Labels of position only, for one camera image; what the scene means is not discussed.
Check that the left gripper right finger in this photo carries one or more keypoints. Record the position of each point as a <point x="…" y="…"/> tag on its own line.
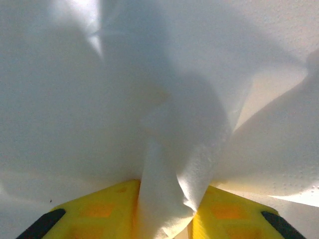
<point x="236" y="219"/>

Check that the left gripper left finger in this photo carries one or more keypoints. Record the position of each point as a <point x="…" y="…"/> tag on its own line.
<point x="94" y="216"/>

